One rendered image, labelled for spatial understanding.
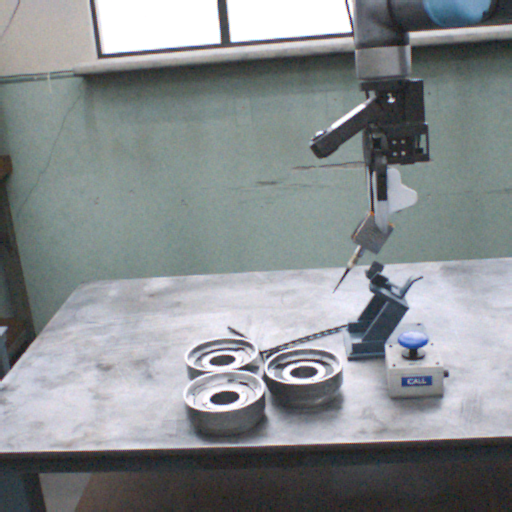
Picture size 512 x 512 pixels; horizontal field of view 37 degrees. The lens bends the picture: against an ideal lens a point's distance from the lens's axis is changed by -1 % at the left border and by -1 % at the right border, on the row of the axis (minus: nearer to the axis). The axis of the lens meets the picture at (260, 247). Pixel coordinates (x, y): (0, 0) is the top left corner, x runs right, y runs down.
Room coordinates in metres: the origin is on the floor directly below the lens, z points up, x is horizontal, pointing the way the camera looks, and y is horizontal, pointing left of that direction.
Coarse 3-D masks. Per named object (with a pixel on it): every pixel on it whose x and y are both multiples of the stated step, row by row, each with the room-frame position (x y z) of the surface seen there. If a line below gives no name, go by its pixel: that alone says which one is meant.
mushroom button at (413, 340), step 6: (402, 336) 0.91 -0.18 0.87; (408, 336) 0.91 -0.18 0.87; (414, 336) 0.90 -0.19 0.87; (420, 336) 0.90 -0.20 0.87; (426, 336) 0.91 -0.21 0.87; (402, 342) 0.90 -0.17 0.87; (408, 342) 0.89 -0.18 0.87; (414, 342) 0.89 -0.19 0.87; (420, 342) 0.89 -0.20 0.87; (426, 342) 0.90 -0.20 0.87; (408, 348) 0.89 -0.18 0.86; (414, 348) 0.89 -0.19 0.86; (420, 348) 0.89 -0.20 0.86
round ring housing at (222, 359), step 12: (228, 336) 1.03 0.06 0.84; (192, 348) 1.00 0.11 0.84; (204, 348) 1.02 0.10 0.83; (252, 348) 1.00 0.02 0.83; (192, 360) 0.99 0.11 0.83; (204, 360) 0.98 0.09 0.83; (216, 360) 1.00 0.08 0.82; (228, 360) 1.00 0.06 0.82; (240, 360) 0.97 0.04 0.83; (252, 360) 0.95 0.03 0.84; (192, 372) 0.95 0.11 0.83; (204, 372) 0.93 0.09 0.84; (252, 372) 0.95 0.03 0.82
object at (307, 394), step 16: (288, 352) 0.97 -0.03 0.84; (304, 352) 0.97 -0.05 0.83; (320, 352) 0.96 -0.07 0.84; (288, 368) 0.94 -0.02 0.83; (304, 368) 0.94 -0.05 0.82; (320, 368) 0.93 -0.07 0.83; (336, 368) 0.92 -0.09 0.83; (272, 384) 0.89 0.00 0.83; (288, 384) 0.87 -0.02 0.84; (304, 384) 0.87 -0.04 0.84; (320, 384) 0.87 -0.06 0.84; (336, 384) 0.89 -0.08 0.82; (288, 400) 0.88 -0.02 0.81; (304, 400) 0.87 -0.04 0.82; (320, 400) 0.88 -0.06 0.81
